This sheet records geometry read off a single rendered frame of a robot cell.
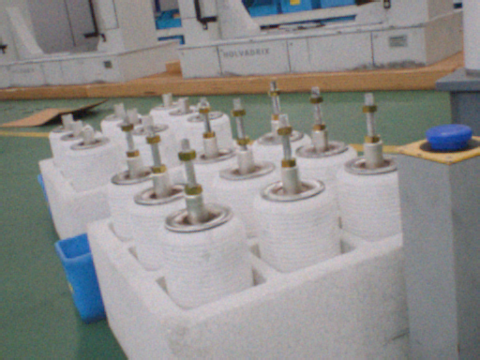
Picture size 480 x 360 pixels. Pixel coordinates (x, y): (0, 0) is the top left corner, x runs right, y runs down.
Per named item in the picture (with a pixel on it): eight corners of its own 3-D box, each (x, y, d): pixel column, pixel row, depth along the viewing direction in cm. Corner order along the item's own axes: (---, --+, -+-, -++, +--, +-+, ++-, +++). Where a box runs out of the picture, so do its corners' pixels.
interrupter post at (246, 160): (256, 170, 80) (252, 146, 79) (256, 174, 78) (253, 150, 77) (238, 172, 80) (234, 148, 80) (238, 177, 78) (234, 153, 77)
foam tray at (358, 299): (313, 253, 111) (302, 161, 106) (476, 348, 77) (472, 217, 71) (109, 326, 96) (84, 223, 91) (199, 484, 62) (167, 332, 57)
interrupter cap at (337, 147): (286, 160, 82) (286, 156, 82) (307, 145, 89) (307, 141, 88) (338, 160, 79) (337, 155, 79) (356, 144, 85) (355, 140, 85)
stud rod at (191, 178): (191, 209, 63) (178, 141, 61) (192, 205, 64) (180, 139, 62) (201, 208, 63) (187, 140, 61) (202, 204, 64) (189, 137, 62)
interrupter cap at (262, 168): (275, 161, 83) (274, 157, 82) (277, 177, 75) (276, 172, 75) (220, 169, 83) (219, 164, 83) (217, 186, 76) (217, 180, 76)
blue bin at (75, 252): (219, 252, 118) (210, 195, 114) (245, 271, 108) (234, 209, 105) (68, 303, 106) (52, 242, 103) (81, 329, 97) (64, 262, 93)
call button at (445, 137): (450, 142, 57) (449, 121, 57) (483, 148, 54) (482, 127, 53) (417, 152, 56) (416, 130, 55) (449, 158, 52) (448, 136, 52)
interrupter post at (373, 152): (388, 166, 73) (386, 140, 72) (377, 172, 72) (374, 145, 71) (372, 164, 75) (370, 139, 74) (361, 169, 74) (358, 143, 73)
